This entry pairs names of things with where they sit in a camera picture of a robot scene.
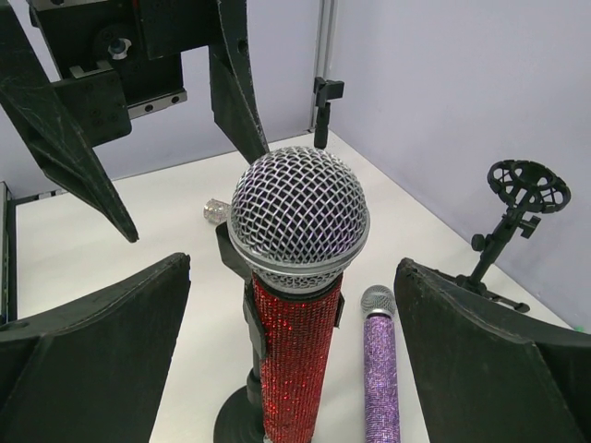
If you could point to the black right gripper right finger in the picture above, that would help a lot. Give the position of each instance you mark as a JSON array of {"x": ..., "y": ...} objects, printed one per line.
[{"x": 486, "y": 373}]

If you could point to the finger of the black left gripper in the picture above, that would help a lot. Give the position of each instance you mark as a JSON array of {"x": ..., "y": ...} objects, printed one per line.
[
  {"x": 52, "y": 135},
  {"x": 233, "y": 100}
]

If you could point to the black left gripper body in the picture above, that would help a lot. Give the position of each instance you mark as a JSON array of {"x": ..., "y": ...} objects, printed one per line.
[{"x": 120, "y": 60}]

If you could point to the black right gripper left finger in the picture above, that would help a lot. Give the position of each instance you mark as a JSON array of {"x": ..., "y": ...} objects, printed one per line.
[{"x": 94, "y": 369}]

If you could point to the round-base mic stand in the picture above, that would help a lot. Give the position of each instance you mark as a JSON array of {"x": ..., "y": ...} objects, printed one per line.
[
  {"x": 325, "y": 92},
  {"x": 244, "y": 346}
]

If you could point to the purple glitter microphone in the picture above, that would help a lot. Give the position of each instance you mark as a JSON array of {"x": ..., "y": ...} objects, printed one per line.
[{"x": 382, "y": 418}]

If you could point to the silver glitter microphone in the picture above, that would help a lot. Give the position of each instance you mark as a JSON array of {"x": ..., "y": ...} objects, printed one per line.
[{"x": 216, "y": 211}]

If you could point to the red glitter microphone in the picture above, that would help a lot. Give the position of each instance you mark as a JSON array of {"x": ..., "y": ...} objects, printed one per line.
[{"x": 298, "y": 217}]

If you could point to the black tripod shock-mount stand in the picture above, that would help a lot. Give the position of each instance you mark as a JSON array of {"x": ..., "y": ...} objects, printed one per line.
[{"x": 528, "y": 189}]

